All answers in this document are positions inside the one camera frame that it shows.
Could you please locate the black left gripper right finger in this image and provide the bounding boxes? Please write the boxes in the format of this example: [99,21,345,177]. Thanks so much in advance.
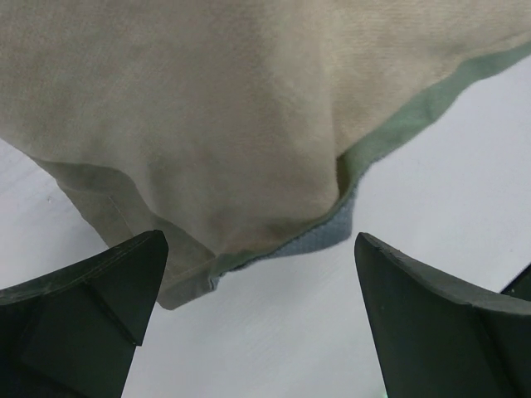
[354,233,530,398]

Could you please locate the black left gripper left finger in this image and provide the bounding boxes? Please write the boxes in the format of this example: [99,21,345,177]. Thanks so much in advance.
[1,231,168,398]

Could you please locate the blue-grey pillowcase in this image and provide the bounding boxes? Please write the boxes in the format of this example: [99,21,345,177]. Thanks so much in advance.
[1,1,530,309]

